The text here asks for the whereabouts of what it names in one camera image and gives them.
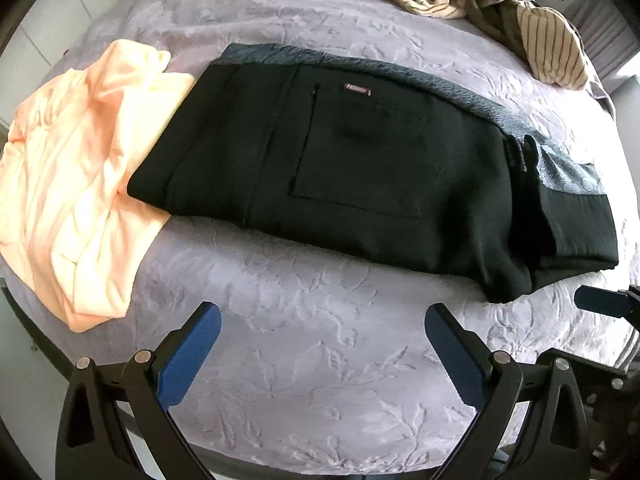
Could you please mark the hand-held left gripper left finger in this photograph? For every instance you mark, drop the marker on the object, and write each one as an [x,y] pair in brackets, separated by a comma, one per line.
[190,355]

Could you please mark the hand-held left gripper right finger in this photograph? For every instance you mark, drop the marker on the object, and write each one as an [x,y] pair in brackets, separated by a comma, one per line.
[452,355]

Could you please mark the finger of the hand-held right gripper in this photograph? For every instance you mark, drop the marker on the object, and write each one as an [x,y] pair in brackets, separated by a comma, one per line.
[600,301]

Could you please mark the black pants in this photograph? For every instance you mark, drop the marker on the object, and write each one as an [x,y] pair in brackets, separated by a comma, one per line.
[350,170]

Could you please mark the lavender embossed bedspread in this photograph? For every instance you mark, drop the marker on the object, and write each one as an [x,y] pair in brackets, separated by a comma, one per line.
[310,310]

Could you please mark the peach garment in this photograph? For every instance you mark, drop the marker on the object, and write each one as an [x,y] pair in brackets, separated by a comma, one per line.
[75,185]

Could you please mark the olive cloth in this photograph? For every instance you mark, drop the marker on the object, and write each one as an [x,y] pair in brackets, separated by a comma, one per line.
[492,5]

